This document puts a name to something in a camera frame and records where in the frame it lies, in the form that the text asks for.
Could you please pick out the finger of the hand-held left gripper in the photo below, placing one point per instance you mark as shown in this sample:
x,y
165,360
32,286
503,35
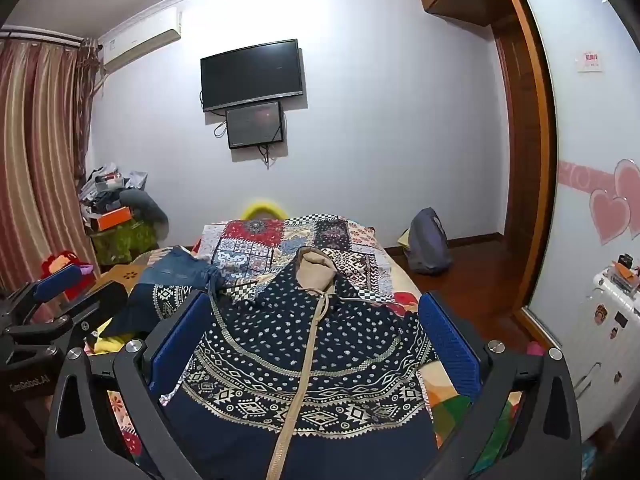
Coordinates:
x,y
59,278
97,300

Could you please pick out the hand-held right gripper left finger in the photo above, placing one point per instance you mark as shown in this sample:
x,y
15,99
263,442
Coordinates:
x,y
176,345

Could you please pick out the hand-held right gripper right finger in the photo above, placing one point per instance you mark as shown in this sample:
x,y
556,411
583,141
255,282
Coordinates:
x,y
450,342

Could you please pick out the navy patterned hooded garment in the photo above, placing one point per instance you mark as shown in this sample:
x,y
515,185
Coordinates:
x,y
350,350

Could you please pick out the red plush toy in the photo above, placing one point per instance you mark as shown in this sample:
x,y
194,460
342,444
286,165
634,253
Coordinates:
x,y
52,260

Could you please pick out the light wooden stool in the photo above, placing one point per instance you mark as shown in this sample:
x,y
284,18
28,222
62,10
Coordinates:
x,y
125,276

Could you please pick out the yellow cloth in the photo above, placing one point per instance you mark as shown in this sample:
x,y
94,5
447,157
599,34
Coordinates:
x,y
107,342

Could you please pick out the green patterned bag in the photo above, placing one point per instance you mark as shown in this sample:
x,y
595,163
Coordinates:
x,y
120,244

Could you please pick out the colourful fleece blanket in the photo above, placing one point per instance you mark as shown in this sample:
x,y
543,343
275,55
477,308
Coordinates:
x,y
446,412

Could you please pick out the blue denim jeans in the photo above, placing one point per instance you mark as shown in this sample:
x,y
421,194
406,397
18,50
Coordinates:
x,y
172,266

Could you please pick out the orange box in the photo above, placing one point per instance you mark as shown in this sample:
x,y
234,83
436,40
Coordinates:
x,y
115,219

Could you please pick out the pink floral sheet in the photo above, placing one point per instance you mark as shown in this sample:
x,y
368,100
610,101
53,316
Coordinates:
x,y
125,425

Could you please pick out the grey purple backpack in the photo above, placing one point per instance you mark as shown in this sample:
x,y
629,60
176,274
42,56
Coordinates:
x,y
429,245

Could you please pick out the pile of household clutter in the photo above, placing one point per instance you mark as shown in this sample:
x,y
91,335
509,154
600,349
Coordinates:
x,y
102,185

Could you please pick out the grey cushion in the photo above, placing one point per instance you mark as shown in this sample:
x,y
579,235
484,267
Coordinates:
x,y
151,207

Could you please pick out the patchwork print bedsheet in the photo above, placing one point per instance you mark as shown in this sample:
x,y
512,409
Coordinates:
x,y
250,250

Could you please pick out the striped red curtain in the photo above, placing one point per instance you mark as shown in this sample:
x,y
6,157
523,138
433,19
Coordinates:
x,y
35,160

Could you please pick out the white appliance with stickers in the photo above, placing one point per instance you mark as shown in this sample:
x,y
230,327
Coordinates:
x,y
590,355

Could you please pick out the pile of small trinkets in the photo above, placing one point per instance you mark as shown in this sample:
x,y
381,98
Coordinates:
x,y
624,266

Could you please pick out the small pink heart sticker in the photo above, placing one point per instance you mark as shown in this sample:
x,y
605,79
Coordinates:
x,y
609,216

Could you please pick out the large pink heart sticker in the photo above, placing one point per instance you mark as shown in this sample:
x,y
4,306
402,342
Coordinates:
x,y
631,190

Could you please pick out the white air conditioner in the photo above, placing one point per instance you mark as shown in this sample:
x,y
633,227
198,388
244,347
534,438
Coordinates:
x,y
142,40

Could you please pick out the wooden door frame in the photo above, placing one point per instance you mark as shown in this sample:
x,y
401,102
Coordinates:
x,y
530,160

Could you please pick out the pink band wall sticker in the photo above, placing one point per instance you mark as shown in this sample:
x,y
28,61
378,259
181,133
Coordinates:
x,y
580,175

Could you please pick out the small black wall monitor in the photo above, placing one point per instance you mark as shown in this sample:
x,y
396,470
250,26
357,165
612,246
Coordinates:
x,y
255,125

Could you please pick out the large black wall television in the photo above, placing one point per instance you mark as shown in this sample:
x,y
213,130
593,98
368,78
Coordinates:
x,y
252,74

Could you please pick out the white wall label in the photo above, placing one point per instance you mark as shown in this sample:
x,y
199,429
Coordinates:
x,y
589,61

